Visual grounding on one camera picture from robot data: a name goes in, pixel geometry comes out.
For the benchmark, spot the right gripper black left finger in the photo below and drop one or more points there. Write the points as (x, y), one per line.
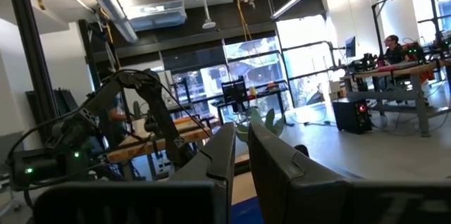
(197, 199)

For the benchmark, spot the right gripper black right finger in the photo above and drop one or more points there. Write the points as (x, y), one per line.
(299, 199)

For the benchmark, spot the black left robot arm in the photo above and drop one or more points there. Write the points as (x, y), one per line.
(148, 90)

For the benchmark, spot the black monitor on arm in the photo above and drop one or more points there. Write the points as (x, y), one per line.
(350, 46)

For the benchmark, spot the dark blue tray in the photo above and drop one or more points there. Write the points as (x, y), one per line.
(246, 213)

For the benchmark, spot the wooden top workbench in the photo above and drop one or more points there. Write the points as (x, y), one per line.
(141, 148)

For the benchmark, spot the green plant in white pot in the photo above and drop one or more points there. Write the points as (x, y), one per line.
(269, 118)

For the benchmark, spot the black computer tower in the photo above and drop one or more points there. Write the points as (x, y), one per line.
(349, 118)

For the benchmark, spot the black desk monitor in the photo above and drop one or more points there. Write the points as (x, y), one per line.
(234, 92)

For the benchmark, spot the person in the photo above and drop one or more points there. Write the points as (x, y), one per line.
(116, 115)
(394, 53)

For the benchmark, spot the grey leg wooden workbench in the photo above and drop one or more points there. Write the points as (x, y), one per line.
(419, 111)

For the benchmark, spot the round white ceiling lamp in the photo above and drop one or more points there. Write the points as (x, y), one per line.
(209, 25)

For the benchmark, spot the black frame desk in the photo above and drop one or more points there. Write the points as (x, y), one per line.
(271, 91)

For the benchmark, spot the black workstation frame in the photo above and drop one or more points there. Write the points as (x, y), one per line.
(377, 30)

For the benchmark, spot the long grey ceiling duct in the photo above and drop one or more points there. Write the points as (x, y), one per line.
(112, 5)

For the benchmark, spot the black aluminium rig frame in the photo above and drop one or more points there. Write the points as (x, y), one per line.
(28, 41)

